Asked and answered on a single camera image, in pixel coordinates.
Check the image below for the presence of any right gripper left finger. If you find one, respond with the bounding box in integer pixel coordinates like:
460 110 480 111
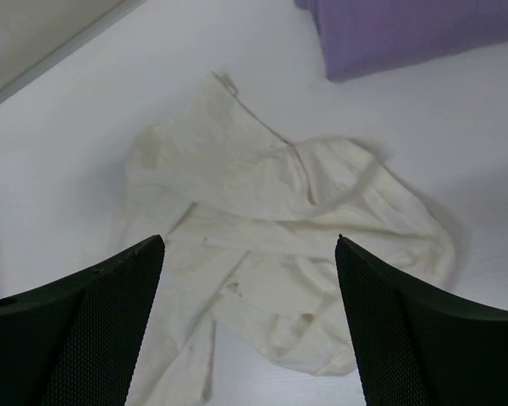
0 235 164 405

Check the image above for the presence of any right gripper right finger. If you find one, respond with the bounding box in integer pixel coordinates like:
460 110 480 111
335 236 508 405

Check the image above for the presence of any white t shirt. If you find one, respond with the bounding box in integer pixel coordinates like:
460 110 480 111
119 75 455 405

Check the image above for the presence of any folded purple t shirt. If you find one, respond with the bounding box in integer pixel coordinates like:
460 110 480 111
295 0 508 82

